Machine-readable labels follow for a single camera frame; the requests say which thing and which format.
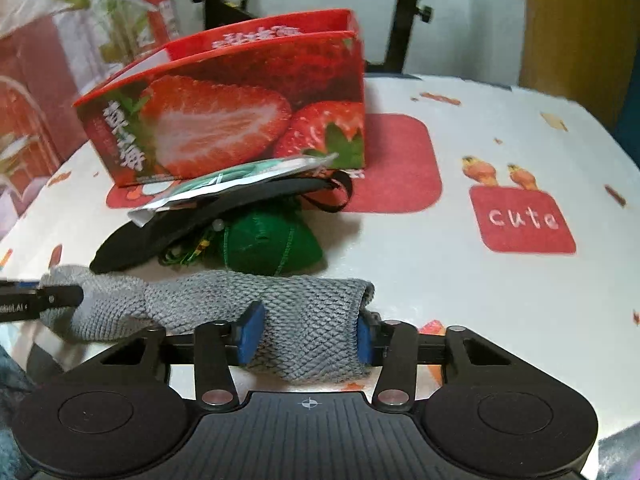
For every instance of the grey knit cloth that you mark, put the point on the grey knit cloth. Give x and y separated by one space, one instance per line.
310 310

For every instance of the printed tablecloth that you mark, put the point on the printed tablecloth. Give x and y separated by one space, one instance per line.
450 285

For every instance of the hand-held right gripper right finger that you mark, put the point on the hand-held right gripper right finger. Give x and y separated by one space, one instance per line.
366 340

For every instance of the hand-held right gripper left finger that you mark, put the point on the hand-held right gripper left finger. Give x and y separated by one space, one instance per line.
249 335

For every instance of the green packet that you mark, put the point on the green packet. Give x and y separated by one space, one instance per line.
225 180

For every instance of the black eye mask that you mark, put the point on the black eye mask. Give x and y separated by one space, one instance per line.
150 235

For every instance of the dark cloth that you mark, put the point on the dark cloth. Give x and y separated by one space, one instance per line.
12 370

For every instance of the wooden door frame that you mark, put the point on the wooden door frame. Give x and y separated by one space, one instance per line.
575 35

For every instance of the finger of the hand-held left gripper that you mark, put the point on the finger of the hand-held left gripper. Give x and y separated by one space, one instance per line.
50 296

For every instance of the green fabric pouch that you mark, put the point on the green fabric pouch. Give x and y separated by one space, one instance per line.
260 240

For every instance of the red strawberry print box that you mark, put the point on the red strawberry print box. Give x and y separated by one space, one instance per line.
225 110

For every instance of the teal curtain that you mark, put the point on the teal curtain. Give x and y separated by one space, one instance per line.
631 135

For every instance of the black exercise bike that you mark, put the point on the black exercise bike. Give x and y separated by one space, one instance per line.
407 25

